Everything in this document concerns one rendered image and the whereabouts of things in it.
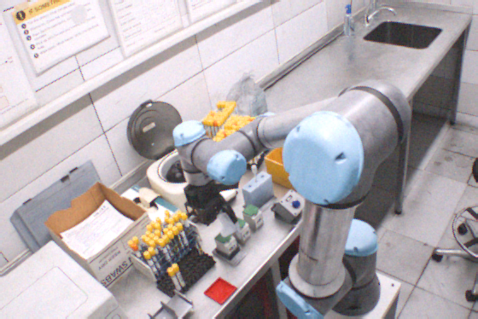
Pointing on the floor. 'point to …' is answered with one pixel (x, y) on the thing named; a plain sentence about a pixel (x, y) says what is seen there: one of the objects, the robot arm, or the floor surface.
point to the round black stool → (466, 242)
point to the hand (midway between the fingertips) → (221, 227)
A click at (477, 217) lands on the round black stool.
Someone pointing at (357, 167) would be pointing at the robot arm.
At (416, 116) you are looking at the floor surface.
